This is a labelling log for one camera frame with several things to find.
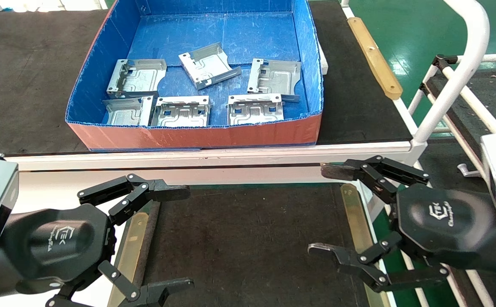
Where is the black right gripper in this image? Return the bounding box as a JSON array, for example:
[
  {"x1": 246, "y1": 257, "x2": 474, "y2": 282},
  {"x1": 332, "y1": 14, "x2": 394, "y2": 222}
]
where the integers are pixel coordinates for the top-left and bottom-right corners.
[{"x1": 307, "y1": 156, "x2": 496, "y2": 293}]

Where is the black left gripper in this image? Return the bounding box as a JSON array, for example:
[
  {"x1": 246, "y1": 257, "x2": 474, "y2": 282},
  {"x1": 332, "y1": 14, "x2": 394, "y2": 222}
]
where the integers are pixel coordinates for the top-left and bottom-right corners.
[{"x1": 0, "y1": 174, "x2": 195, "y2": 307}]

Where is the metal bracket with side walls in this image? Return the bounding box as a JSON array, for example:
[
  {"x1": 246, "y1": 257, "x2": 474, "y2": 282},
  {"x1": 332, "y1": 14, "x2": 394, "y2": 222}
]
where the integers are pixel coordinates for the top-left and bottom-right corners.
[
  {"x1": 102, "y1": 96, "x2": 154, "y2": 127},
  {"x1": 247, "y1": 58, "x2": 302, "y2": 103},
  {"x1": 150, "y1": 96, "x2": 212, "y2": 128},
  {"x1": 178, "y1": 42, "x2": 242, "y2": 90},
  {"x1": 227, "y1": 94, "x2": 284, "y2": 126},
  {"x1": 106, "y1": 59, "x2": 168, "y2": 99}
]

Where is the blue corrugated plastic box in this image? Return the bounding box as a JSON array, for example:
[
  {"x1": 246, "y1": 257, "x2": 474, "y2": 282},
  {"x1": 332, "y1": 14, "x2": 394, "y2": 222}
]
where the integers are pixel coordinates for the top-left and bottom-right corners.
[{"x1": 65, "y1": 0, "x2": 324, "y2": 152}]

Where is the brass edge strip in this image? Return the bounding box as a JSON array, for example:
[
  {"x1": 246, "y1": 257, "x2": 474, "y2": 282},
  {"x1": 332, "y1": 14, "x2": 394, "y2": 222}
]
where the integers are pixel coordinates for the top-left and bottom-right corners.
[
  {"x1": 107, "y1": 200, "x2": 161, "y2": 307},
  {"x1": 341, "y1": 183, "x2": 391, "y2": 307}
]

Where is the small black table mat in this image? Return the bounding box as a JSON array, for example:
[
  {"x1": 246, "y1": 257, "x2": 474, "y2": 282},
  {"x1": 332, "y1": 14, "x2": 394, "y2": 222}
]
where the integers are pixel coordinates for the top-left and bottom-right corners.
[{"x1": 122, "y1": 183, "x2": 370, "y2": 307}]

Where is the small metal hook bolt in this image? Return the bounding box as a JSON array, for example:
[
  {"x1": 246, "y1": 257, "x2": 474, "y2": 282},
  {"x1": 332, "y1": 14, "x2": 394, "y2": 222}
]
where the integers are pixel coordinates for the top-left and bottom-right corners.
[{"x1": 457, "y1": 163, "x2": 481, "y2": 177}]

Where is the small white block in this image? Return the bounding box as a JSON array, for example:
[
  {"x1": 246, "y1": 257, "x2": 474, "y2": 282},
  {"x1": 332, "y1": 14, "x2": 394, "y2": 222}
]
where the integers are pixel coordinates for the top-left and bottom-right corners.
[{"x1": 319, "y1": 41, "x2": 329, "y2": 75}]

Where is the white-framed cart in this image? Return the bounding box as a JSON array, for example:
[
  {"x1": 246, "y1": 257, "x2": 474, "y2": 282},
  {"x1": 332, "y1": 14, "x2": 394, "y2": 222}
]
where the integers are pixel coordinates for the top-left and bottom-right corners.
[{"x1": 412, "y1": 0, "x2": 490, "y2": 145}]

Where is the large black table mat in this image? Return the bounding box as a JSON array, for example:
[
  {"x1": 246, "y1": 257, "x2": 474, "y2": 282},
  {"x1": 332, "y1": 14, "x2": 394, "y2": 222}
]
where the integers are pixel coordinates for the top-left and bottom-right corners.
[{"x1": 0, "y1": 0, "x2": 414, "y2": 157}]

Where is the white metal table frame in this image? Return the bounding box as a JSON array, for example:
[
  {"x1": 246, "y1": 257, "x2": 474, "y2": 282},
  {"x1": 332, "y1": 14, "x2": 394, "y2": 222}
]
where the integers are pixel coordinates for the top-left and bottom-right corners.
[{"x1": 0, "y1": 0, "x2": 427, "y2": 185}]

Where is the white side rack frame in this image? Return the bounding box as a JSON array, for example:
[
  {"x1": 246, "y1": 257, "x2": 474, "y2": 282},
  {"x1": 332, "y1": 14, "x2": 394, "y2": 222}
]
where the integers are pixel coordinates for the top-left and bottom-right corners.
[{"x1": 408, "y1": 53, "x2": 496, "y2": 177}]

